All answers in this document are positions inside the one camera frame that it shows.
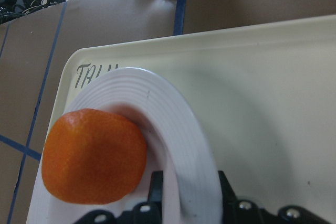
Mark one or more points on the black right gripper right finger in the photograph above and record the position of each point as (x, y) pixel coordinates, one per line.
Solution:
(228, 195)

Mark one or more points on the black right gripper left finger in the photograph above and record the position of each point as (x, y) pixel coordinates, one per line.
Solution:
(155, 193)

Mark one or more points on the white round plate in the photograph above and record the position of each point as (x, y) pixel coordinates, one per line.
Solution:
(176, 142)

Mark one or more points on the orange fruit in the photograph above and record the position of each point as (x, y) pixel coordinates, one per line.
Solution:
(93, 157)

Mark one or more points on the cream bear tray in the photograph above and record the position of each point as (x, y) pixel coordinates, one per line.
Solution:
(263, 95)

